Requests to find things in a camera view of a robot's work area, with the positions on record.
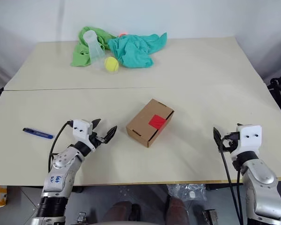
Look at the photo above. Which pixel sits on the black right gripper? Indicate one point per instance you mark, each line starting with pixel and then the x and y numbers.
pixel 230 141

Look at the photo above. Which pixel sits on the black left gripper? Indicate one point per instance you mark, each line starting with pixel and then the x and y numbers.
pixel 96 139

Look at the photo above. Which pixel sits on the brown cardboard box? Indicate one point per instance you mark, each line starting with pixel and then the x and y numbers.
pixel 140 125

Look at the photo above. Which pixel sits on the blue utility knife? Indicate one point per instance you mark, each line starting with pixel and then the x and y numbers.
pixel 37 133

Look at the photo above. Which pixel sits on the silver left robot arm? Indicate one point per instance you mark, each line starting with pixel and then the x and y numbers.
pixel 63 164

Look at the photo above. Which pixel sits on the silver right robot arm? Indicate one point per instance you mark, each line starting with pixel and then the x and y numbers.
pixel 262 182

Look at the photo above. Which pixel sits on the red tape patch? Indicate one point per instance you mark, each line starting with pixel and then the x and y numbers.
pixel 156 121

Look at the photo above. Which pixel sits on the yellow tennis ball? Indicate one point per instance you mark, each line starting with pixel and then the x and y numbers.
pixel 111 64

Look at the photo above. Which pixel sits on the black metal stand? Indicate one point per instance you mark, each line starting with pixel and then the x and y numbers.
pixel 279 89

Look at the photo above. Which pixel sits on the clear plastic bag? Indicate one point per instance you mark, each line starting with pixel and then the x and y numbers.
pixel 189 191

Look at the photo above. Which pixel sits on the light green cloth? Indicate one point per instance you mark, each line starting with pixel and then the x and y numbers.
pixel 78 56

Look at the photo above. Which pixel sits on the clear plastic cup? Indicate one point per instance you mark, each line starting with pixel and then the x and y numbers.
pixel 95 50

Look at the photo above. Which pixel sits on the teal cloth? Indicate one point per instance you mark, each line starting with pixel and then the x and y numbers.
pixel 133 54

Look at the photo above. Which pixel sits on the brown rounded shape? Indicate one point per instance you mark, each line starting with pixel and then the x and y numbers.
pixel 119 212
pixel 178 211

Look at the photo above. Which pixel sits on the small orange-red object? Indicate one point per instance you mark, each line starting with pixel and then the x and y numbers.
pixel 123 33

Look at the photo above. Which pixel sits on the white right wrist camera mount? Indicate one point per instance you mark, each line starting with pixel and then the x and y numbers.
pixel 249 138

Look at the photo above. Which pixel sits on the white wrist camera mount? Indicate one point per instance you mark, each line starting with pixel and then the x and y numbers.
pixel 80 130
pixel 249 138

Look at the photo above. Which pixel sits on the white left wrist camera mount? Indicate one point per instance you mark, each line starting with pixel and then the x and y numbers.
pixel 80 130

